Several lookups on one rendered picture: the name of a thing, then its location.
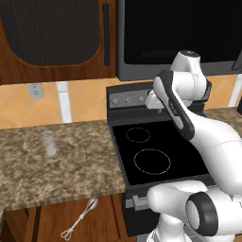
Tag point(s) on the silver stove knob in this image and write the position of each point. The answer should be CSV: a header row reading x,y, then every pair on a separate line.
x,y
115,101
128,100
141,99

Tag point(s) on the clear drinking glass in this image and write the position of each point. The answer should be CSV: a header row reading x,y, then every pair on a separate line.
x,y
49,143

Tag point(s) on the brown wooden drawer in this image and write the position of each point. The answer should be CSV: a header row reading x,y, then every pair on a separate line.
x,y
63,220

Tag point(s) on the brown cupboard door dark panel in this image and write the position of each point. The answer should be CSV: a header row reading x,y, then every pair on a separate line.
x,y
50,34

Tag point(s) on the black object on counter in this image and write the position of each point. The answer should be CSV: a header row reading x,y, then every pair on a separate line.
x,y
239,105

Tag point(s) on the black stove with hob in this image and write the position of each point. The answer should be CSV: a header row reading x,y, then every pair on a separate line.
x,y
148,157

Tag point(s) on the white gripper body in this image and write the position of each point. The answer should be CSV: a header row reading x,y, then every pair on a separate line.
x,y
153,100

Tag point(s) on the black microwave oven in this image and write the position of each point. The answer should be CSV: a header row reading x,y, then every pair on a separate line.
x,y
176,31

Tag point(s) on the silver metal tongs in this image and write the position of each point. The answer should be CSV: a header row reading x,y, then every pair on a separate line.
x,y
82,216

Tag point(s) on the grey wall socket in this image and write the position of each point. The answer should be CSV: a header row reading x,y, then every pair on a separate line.
x,y
36,90

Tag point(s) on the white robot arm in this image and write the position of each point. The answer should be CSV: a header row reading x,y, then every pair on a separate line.
x,y
220,151

